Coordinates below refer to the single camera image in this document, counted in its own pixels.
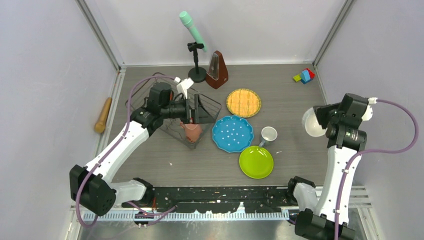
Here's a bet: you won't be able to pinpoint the green plate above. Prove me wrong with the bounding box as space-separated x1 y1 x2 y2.
239 146 274 179

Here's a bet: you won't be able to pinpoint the blue dotted plate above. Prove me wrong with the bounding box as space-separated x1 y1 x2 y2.
212 115 254 153

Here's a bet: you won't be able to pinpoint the white bowl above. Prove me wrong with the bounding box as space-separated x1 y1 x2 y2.
301 107 327 138

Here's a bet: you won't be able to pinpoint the grey mug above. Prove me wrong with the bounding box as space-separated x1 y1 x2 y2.
258 126 278 147

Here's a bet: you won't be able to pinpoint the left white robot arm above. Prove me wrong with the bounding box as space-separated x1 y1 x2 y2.
69 82 216 217

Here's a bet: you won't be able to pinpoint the colourful toy blocks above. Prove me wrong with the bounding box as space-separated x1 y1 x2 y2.
292 68 316 85

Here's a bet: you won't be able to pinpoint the mint green microphone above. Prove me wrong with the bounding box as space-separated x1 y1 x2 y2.
179 11 208 53

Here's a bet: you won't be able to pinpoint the brown wooden metronome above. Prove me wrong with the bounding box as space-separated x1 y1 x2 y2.
205 50 229 89

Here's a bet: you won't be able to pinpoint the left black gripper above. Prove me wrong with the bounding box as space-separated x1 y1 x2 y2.
161 94 215 125

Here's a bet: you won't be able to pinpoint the pink ceramic mug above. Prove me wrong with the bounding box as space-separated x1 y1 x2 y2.
179 121 203 144

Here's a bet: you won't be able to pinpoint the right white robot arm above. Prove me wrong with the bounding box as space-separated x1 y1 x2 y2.
285 93 373 240

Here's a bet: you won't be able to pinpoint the black microphone stand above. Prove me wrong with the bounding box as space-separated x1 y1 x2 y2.
187 42 207 83

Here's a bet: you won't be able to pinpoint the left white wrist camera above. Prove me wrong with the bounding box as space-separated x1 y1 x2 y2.
173 77 194 99

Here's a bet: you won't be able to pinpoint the black wire dish rack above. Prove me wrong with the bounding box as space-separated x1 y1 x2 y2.
125 72 222 149

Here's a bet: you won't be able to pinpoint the woven bamboo coaster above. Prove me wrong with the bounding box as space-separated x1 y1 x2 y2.
226 88 262 118

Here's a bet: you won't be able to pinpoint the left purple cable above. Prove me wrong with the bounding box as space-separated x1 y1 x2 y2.
75 75 181 229

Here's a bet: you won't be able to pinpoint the wooden rolling pin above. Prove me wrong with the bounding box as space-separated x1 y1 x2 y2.
94 97 113 134

